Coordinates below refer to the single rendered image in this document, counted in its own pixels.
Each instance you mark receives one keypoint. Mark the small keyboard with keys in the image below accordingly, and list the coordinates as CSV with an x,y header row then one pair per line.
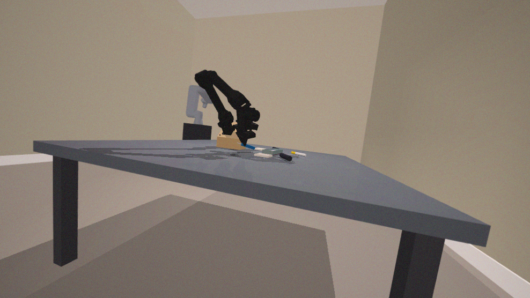
x,y
272,151

